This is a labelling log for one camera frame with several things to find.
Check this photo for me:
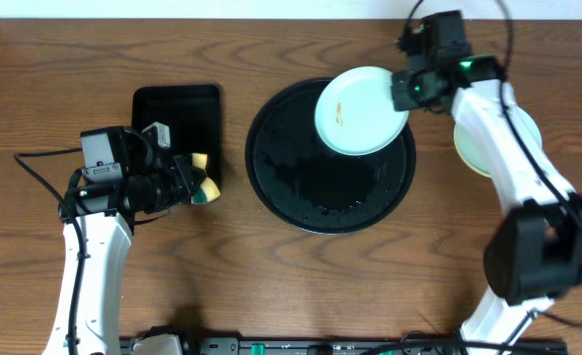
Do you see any green yellow sponge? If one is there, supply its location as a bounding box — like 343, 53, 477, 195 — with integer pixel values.
190, 153, 221, 205

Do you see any light blue plate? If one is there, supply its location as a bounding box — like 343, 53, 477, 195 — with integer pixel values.
453, 107, 543, 173
315, 66, 408, 156

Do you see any light blue plate back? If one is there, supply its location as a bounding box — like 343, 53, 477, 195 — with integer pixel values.
315, 66, 408, 156

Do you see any yellow plate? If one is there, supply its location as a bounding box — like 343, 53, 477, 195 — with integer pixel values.
456, 147, 490, 178

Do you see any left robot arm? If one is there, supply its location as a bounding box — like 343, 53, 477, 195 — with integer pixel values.
44, 153, 220, 354

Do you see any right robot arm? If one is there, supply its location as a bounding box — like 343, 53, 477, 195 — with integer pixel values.
393, 54, 582, 354

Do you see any black rectangular tray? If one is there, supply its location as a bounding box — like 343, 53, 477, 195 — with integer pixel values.
131, 84, 222, 187

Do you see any round black tray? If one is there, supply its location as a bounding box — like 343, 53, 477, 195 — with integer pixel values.
245, 78, 416, 235

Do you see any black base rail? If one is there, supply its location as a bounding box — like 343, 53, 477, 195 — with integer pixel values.
120, 324, 568, 355

